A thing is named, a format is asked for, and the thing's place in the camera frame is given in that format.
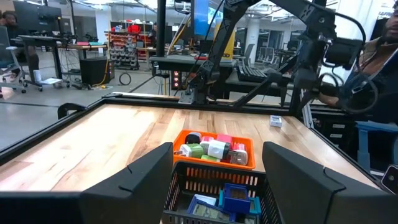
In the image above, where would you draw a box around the black office desk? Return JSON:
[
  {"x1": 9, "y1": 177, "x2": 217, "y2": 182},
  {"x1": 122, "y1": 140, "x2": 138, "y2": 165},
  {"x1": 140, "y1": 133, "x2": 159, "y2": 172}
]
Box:
[{"x1": 17, "y1": 34, "x2": 109, "y2": 91}]

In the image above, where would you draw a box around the grey office chair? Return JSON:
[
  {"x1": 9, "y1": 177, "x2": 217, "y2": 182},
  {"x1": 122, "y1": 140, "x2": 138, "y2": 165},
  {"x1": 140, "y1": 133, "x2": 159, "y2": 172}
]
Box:
[{"x1": 0, "y1": 25, "x2": 28, "y2": 95}]

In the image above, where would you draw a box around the black computer box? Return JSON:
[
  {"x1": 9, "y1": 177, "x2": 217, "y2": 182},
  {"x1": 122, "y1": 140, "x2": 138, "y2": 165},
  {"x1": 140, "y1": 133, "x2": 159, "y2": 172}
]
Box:
[{"x1": 79, "y1": 56, "x2": 112, "y2": 87}]

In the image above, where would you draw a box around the white digital clock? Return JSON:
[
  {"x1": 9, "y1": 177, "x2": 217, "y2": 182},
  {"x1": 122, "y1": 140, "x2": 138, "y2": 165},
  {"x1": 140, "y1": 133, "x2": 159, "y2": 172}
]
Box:
[{"x1": 269, "y1": 114, "x2": 284, "y2": 128}]

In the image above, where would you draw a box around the black plastic basket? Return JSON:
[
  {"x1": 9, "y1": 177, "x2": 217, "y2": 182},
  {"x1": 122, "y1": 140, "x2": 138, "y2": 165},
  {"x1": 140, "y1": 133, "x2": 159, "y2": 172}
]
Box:
[{"x1": 161, "y1": 161, "x2": 282, "y2": 224}]

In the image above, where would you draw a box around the black coiled floor cable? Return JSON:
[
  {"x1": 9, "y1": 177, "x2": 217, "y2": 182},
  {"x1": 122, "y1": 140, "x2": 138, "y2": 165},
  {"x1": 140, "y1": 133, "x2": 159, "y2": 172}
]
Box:
[{"x1": 118, "y1": 72, "x2": 132, "y2": 86}]

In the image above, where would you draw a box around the parts bin shelving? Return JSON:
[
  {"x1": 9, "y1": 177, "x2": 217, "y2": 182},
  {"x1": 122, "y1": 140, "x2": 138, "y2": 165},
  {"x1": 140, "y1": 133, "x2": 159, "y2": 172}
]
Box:
[{"x1": 104, "y1": 20, "x2": 150, "y2": 70}]

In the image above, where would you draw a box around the black labelled drawer cabinet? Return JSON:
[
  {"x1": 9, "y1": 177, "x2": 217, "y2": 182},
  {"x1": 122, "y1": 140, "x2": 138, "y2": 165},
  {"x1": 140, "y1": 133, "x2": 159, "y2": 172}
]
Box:
[{"x1": 310, "y1": 107, "x2": 363, "y2": 156}]

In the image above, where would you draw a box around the black backlit keyboard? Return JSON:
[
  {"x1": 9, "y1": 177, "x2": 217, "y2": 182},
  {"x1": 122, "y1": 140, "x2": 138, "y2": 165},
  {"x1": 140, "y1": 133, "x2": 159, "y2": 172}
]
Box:
[{"x1": 236, "y1": 64, "x2": 269, "y2": 83}]

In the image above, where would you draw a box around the black box with red lights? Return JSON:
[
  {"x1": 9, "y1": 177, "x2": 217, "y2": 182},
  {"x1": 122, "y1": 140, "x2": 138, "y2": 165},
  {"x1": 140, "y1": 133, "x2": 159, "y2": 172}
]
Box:
[{"x1": 170, "y1": 69, "x2": 183, "y2": 91}]

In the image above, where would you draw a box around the silver mounting bracket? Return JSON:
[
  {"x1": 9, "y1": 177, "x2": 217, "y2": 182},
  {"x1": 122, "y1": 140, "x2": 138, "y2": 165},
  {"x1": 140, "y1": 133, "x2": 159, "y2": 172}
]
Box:
[{"x1": 178, "y1": 89, "x2": 197, "y2": 105}]

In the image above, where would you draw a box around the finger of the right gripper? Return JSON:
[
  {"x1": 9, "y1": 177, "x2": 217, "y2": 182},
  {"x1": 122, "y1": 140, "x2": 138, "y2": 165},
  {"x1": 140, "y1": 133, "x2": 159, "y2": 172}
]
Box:
[{"x1": 294, "y1": 67, "x2": 321, "y2": 94}]

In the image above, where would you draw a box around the black smartphone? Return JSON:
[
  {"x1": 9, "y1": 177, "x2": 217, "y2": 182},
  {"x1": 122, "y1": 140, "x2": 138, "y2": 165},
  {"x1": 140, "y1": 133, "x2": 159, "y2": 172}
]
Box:
[{"x1": 380, "y1": 164, "x2": 398, "y2": 195}]

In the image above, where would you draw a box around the silver aluminium extrusion bar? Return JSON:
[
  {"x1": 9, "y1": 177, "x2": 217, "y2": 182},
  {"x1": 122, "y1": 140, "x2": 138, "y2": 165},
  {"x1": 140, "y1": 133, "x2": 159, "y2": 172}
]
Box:
[{"x1": 302, "y1": 101, "x2": 315, "y2": 129}]

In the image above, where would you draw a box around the orange plastic basket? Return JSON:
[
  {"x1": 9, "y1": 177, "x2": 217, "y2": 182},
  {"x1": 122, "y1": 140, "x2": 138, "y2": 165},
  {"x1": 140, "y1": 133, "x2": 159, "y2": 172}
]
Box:
[{"x1": 172, "y1": 129, "x2": 257, "y2": 171}]

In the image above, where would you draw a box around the grey equipment cart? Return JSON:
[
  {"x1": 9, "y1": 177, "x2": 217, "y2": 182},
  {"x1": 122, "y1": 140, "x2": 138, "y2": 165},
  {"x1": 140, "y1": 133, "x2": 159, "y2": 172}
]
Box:
[{"x1": 149, "y1": 54, "x2": 296, "y2": 101}]

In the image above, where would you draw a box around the person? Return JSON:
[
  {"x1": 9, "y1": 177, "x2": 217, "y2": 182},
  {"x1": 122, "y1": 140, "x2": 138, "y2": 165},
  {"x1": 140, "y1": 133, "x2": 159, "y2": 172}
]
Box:
[
  {"x1": 317, "y1": 0, "x2": 398, "y2": 125},
  {"x1": 0, "y1": 10, "x2": 40, "y2": 77},
  {"x1": 147, "y1": 22, "x2": 158, "y2": 48}
]

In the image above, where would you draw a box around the black frame clamp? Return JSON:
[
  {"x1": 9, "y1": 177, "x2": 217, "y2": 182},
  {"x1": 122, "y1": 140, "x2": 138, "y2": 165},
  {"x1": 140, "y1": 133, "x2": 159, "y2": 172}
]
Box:
[{"x1": 57, "y1": 102, "x2": 88, "y2": 120}]

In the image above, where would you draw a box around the green white wall charger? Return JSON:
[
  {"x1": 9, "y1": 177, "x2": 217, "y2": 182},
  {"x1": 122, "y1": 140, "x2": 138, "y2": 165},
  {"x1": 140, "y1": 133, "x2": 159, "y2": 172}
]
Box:
[
  {"x1": 174, "y1": 142, "x2": 205, "y2": 159},
  {"x1": 200, "y1": 154, "x2": 221, "y2": 163}
]

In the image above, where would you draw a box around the large black monitor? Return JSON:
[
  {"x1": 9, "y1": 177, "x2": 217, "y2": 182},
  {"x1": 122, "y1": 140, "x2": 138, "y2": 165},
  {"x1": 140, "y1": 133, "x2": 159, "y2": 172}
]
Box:
[{"x1": 12, "y1": 1, "x2": 63, "y2": 32}]

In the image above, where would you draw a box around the blue office chair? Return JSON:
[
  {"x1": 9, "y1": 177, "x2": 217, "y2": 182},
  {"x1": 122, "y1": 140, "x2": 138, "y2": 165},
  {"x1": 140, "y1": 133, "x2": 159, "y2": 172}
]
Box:
[{"x1": 355, "y1": 120, "x2": 398, "y2": 174}]

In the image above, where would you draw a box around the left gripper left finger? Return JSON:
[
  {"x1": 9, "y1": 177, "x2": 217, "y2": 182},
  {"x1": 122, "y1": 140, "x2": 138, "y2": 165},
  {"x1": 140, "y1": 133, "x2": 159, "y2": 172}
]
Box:
[{"x1": 80, "y1": 142, "x2": 174, "y2": 224}]

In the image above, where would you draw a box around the black wall charger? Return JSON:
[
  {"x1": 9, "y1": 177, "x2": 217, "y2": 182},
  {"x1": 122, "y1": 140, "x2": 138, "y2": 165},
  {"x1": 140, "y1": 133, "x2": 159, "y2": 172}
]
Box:
[{"x1": 185, "y1": 131, "x2": 203, "y2": 145}]

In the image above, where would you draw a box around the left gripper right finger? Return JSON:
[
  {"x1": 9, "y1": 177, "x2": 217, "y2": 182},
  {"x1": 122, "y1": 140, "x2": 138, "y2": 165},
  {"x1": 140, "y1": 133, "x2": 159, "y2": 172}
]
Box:
[{"x1": 261, "y1": 141, "x2": 346, "y2": 224}]

